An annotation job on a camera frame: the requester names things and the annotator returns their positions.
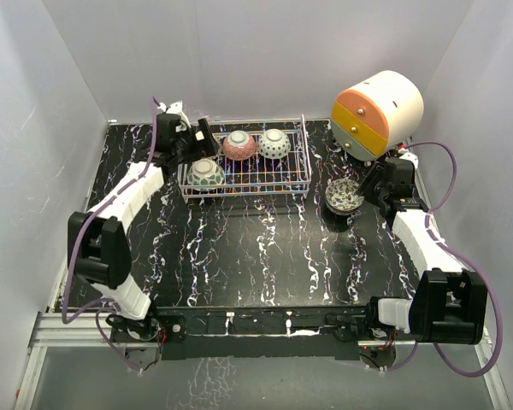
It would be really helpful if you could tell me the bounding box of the red dotted pink bowl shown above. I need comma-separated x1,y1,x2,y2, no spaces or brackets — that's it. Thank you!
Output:
325,178,364,210

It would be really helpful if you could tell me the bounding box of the green leaf bowl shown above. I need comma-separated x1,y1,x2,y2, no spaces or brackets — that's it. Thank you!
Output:
187,158,226,191

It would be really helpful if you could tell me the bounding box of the red lattice blue-inside bowl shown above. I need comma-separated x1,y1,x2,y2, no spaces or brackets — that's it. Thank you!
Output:
328,208,359,217

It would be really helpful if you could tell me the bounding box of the white wire dish rack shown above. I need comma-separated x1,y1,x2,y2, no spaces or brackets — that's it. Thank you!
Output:
177,117,312,202

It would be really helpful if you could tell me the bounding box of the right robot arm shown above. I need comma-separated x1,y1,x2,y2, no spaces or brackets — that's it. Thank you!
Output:
357,158,487,345

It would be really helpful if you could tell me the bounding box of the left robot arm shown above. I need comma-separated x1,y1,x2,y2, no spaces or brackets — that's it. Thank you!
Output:
62,111,218,341

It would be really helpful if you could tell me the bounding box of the pink floral bowl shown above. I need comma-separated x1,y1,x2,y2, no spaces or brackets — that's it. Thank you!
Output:
222,131,257,161

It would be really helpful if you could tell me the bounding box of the round drawer cabinet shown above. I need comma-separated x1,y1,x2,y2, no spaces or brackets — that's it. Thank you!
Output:
330,70,424,161

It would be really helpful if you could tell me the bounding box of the white diamond pattern bowl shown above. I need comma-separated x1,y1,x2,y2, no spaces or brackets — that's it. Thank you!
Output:
258,129,291,160

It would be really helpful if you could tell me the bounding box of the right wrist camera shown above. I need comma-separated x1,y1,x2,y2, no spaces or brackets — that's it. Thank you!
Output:
398,148,419,170

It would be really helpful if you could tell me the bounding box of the black base frame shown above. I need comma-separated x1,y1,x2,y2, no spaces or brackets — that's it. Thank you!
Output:
106,306,411,360

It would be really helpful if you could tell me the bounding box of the aluminium rail frame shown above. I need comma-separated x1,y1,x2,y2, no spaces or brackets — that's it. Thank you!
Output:
12,140,512,410

